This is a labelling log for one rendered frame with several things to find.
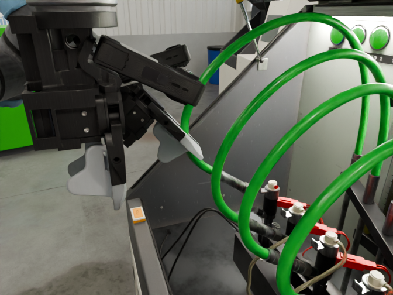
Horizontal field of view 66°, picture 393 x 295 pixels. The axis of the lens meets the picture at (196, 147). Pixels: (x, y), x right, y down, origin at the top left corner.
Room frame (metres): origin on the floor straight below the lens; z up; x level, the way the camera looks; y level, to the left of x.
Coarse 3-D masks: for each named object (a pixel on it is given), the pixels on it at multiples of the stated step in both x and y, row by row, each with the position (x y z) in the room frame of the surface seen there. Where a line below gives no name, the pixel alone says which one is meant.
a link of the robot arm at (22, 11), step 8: (0, 0) 0.45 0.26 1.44; (8, 0) 0.45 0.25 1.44; (16, 0) 0.45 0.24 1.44; (24, 0) 0.45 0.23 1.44; (0, 8) 0.46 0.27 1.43; (8, 8) 0.45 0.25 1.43; (16, 8) 0.45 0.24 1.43; (24, 8) 0.45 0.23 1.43; (32, 8) 0.45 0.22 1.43; (8, 24) 0.47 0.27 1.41; (8, 32) 0.46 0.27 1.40; (16, 40) 0.45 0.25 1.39; (72, 40) 0.44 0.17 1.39
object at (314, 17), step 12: (312, 12) 0.52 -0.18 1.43; (264, 24) 0.49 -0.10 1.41; (276, 24) 0.49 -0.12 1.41; (288, 24) 0.51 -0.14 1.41; (336, 24) 0.53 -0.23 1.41; (252, 36) 0.48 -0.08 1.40; (348, 36) 0.54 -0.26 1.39; (228, 48) 0.47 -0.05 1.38; (360, 48) 0.55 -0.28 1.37; (216, 60) 0.47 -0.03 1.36; (204, 72) 0.46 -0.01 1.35; (360, 72) 0.56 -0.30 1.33; (204, 84) 0.46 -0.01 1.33; (192, 108) 0.46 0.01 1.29; (360, 120) 0.57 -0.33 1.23; (360, 132) 0.57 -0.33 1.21; (360, 144) 0.56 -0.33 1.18; (192, 156) 0.45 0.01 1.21; (360, 156) 0.56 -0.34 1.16; (204, 168) 0.46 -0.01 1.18
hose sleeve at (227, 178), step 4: (224, 172) 0.48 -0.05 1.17; (224, 176) 0.47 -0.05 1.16; (228, 176) 0.48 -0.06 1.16; (232, 176) 0.48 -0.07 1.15; (220, 180) 0.47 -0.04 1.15; (224, 180) 0.47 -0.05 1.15; (228, 180) 0.47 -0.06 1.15; (232, 180) 0.48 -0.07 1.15; (236, 180) 0.48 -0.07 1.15; (240, 180) 0.49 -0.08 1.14; (228, 184) 0.48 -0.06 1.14; (232, 184) 0.48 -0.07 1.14; (236, 184) 0.48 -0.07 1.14; (240, 184) 0.48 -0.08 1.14; (244, 184) 0.49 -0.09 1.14; (236, 188) 0.48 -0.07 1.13; (240, 188) 0.48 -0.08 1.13
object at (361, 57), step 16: (304, 64) 0.42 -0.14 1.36; (368, 64) 0.45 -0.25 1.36; (288, 80) 0.41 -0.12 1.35; (384, 80) 0.46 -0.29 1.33; (256, 96) 0.40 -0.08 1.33; (384, 96) 0.47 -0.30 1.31; (384, 112) 0.47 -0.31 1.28; (240, 128) 0.39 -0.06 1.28; (384, 128) 0.47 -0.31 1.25; (224, 144) 0.38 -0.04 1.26; (224, 160) 0.38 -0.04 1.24; (368, 176) 0.49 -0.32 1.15; (368, 192) 0.48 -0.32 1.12; (224, 208) 0.38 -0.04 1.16; (256, 224) 0.40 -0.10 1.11
